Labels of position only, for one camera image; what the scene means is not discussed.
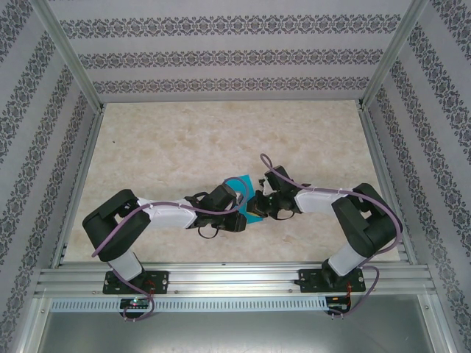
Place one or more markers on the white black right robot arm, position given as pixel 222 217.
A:
pixel 316 201

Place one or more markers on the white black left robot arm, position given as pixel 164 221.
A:
pixel 165 217

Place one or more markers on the right controller circuit board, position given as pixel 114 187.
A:
pixel 336 304

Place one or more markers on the controller circuit board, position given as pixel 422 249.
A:
pixel 134 303
pixel 336 304

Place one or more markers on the left controller circuit board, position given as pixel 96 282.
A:
pixel 134 303

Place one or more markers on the aluminium mounting rail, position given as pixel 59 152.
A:
pixel 235 279

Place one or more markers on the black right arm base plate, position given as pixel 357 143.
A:
pixel 309 281

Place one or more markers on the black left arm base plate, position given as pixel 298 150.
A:
pixel 162 281

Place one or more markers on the aluminium table side rail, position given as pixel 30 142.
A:
pixel 80 184
pixel 386 184

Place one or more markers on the aluminium frame post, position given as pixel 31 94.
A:
pixel 73 55
pixel 392 55

